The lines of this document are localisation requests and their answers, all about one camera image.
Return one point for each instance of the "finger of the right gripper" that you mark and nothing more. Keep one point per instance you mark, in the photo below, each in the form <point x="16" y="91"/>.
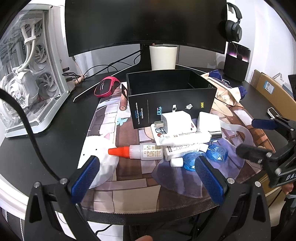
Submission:
<point x="278" y="124"/>
<point x="253" y="154"/>

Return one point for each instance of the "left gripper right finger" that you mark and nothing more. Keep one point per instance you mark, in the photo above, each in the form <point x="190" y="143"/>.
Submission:
<point x="212" y="179"/>

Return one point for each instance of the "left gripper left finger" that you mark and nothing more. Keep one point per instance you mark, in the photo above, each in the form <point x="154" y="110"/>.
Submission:
<point x="82" y="178"/>

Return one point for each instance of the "small white cap bottle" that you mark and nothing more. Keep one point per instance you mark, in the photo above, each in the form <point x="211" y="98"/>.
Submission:
<point x="176" y="162"/>

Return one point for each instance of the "white cream tube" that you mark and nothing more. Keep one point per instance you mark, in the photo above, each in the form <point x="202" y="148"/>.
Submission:
<point x="187" y="138"/>

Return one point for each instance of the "white square adapter box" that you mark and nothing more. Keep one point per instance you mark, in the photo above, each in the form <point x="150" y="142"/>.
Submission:
<point x="208" y="122"/>

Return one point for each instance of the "white USB wall charger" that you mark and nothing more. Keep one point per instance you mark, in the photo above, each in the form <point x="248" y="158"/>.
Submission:
<point x="177" y="122"/>

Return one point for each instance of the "orange cap glue bottle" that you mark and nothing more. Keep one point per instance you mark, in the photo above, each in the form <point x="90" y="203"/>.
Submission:
<point x="143" y="151"/>

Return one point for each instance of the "white remote colourful buttons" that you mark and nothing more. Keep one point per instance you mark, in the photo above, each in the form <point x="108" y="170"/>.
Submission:
<point x="157" y="131"/>

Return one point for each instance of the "white medicine carton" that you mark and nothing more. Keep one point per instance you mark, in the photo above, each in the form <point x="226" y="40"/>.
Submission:
<point x="179" y="151"/>

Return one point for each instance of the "person right hand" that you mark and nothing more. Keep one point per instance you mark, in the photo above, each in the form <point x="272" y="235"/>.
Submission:
<point x="287" y="188"/>

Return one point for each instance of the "smartphone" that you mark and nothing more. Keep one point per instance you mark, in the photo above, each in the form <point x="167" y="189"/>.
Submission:
<point x="272" y="113"/>

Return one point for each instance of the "cardboard box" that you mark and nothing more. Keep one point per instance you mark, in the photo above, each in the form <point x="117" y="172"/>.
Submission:
<point x="275" y="94"/>

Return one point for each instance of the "anime printed desk mat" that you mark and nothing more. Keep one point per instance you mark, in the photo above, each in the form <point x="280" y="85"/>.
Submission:
<point x="127" y="186"/>

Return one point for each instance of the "beige blue snack bag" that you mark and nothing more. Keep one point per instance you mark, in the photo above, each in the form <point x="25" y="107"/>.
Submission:
<point x="225" y="93"/>

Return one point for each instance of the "black speaker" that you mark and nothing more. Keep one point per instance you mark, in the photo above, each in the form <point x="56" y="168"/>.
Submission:
<point x="236" y="61"/>

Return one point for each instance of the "red black computer mouse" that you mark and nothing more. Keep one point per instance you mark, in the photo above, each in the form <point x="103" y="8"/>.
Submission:
<point x="106" y="87"/>

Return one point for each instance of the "black headphones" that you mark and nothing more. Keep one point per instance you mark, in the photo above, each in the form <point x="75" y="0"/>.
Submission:
<point x="230" y="30"/>

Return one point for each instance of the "black storage box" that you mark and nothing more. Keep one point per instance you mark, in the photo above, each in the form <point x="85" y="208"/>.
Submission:
<point x="152" y="93"/>

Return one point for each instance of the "white PC case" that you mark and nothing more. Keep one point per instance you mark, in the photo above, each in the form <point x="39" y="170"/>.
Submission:
<point x="34" y="58"/>

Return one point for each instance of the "cream tumbler cup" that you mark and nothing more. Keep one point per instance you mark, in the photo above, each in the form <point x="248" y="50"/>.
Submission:
<point x="163" y="57"/>

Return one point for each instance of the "black curved monitor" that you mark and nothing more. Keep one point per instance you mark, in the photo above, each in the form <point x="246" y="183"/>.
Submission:
<point x="92" y="25"/>

